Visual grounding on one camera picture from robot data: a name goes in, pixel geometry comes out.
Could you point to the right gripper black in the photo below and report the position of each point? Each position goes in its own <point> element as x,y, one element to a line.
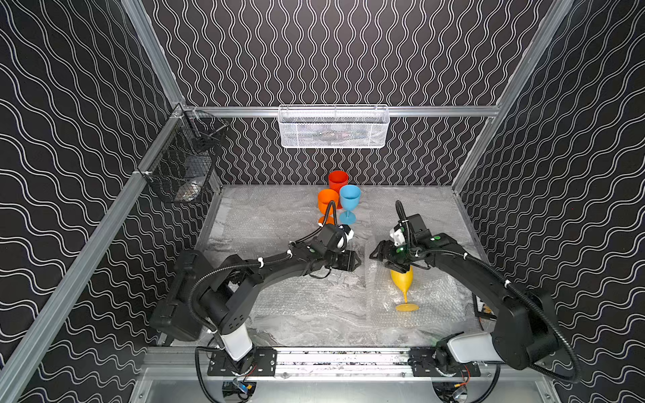
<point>384,253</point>

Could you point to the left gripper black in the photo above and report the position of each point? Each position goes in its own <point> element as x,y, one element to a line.
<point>344,259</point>

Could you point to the yellow glass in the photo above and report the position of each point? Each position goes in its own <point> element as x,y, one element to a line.
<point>403,282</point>

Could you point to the bubble wrap of orange glass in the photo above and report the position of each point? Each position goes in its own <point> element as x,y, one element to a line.
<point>339,294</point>

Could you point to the bubble wrap of yellow glass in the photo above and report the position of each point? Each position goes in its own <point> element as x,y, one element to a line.
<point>435,302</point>

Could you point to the blue glass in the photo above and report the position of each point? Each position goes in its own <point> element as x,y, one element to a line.
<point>349,197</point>

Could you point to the orange glass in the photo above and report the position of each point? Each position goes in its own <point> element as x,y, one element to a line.
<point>327,201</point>

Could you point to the red wine glass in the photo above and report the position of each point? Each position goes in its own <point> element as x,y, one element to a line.
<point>337,180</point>

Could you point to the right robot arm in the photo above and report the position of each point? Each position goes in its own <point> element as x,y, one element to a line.
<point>526,333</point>

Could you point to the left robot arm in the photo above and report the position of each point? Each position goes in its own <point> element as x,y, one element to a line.
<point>223,298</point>

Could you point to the black plastic case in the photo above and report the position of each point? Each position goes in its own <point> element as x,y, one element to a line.
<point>171,315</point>

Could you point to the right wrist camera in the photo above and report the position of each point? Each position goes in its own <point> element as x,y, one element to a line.
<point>398,235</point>

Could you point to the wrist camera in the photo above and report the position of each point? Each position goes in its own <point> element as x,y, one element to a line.
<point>347,235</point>
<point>398,235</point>

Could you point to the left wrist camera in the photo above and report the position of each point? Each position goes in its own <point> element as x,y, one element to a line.
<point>347,235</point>

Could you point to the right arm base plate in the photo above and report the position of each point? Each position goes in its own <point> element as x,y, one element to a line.
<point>433,362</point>

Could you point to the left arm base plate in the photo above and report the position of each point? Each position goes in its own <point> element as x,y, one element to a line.
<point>260,361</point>

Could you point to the white wire basket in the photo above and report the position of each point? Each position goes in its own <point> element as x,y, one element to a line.
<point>333,126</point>

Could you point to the black wire basket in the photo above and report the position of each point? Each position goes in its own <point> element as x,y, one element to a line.
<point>180,172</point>

